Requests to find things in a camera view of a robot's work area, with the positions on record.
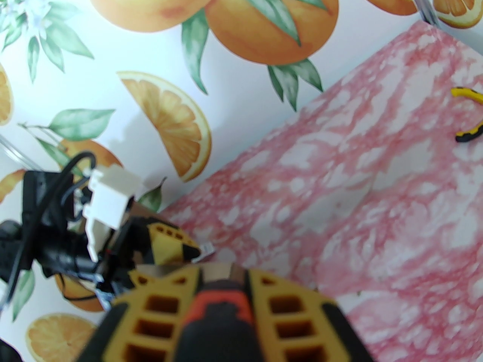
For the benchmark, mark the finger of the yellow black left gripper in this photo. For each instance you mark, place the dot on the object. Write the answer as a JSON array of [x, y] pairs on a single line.
[[145, 276], [166, 243]]

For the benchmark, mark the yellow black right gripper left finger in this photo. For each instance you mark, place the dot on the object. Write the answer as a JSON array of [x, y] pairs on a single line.
[[124, 334]]

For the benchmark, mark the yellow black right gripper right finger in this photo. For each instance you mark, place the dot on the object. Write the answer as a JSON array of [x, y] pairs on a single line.
[[302, 330]]

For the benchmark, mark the orange black utility knife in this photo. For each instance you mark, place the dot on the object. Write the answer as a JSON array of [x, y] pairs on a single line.
[[219, 326]]

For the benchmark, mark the small white plastic piece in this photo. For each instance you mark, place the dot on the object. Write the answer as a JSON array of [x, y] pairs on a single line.
[[206, 251]]

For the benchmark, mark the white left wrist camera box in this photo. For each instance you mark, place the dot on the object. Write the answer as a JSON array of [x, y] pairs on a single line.
[[109, 198]]

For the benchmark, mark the aluminium frame post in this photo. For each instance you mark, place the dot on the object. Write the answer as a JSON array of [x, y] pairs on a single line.
[[420, 2], [17, 153]]

